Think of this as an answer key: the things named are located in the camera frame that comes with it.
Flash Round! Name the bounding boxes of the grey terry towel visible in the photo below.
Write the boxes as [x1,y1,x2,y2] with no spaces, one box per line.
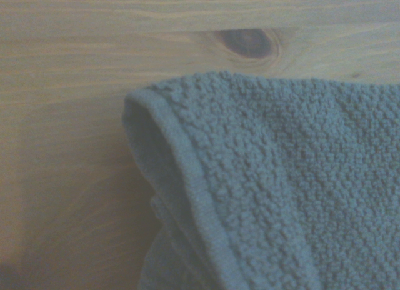
[121,70,400,290]

